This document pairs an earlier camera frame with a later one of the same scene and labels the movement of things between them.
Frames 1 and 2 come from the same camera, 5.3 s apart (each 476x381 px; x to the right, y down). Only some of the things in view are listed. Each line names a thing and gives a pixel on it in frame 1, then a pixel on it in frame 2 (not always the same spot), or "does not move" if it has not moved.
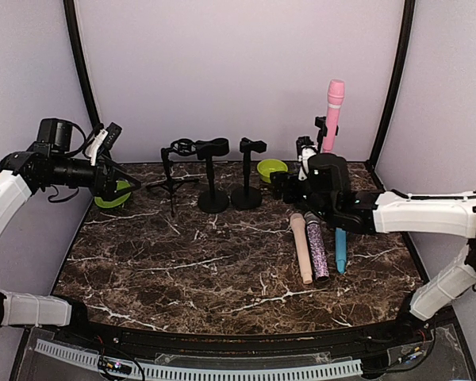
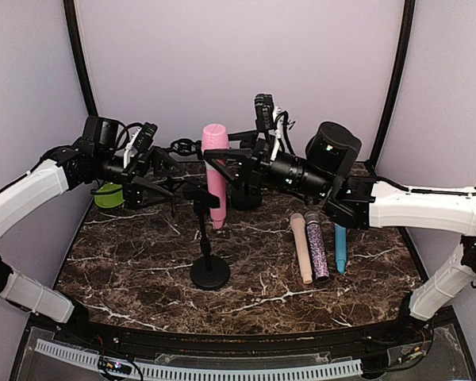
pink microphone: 335,90 to 216,136
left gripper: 100,190 to 138,166
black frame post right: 399,81 does not move
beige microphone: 298,221 does not move
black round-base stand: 247,197 does not move
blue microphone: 340,249 does not move
